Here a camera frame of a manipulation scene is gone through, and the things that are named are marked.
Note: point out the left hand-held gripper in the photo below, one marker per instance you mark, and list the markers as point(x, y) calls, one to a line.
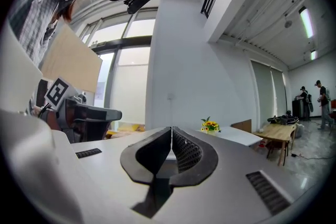
point(86, 114)

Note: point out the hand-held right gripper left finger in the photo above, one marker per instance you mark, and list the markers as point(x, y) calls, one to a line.
point(143, 165)

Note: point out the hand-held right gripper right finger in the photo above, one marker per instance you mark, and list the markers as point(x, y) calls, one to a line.
point(199, 162)

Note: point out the yellow cushion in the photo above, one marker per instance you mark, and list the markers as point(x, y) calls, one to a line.
point(128, 129)

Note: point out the potted yellow sunflowers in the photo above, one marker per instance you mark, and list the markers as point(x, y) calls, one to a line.
point(210, 126)

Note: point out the white table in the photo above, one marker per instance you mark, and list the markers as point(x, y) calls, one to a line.
point(236, 135)

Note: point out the light wooden board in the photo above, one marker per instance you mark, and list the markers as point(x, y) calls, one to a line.
point(71, 60)

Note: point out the dark chair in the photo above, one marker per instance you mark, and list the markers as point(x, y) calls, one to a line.
point(275, 148)

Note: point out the wooden table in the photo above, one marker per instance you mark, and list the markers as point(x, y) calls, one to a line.
point(278, 130)

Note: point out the black bag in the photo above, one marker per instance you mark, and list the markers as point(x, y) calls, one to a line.
point(284, 119)

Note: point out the grey roller blinds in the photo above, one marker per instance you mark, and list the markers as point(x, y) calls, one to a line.
point(269, 91)

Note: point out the black suitcase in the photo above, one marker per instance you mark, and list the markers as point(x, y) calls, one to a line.
point(297, 110)

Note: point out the person's plaid shirt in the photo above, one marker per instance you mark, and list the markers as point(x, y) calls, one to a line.
point(39, 10)

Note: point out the long ceiling light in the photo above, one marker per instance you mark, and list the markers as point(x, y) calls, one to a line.
point(313, 55)
point(306, 22)

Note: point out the large window with dark frame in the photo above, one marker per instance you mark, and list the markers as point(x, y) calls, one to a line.
point(128, 60)

